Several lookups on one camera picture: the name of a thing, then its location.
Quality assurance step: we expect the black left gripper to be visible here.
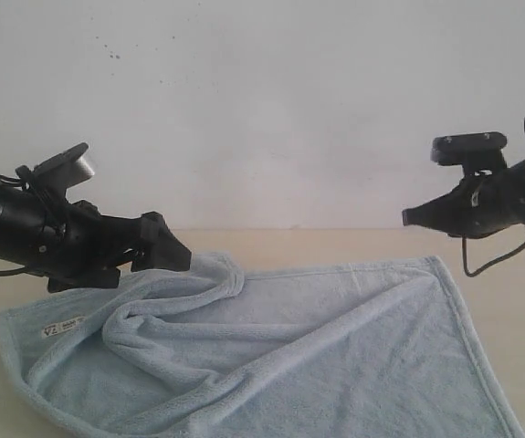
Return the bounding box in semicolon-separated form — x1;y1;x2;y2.
44;203;192;293

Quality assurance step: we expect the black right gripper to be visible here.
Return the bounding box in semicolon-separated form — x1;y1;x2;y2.
402;160;525;238

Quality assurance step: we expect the light blue fluffy towel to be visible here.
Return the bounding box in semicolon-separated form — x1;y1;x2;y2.
0;253;524;437

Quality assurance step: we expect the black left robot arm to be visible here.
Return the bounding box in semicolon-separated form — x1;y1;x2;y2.
0;168;192;293

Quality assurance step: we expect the white printed label sticker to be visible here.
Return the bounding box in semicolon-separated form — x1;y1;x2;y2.
41;316;85;339

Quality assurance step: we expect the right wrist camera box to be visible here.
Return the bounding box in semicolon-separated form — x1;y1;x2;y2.
430;131;508;176

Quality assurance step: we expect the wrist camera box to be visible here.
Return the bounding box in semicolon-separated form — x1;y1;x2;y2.
33;142;95;195
430;131;508;176

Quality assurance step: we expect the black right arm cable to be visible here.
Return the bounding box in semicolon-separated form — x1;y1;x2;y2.
460;218;525;277

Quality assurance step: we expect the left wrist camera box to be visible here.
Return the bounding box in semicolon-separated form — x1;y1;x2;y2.
33;142;95;195

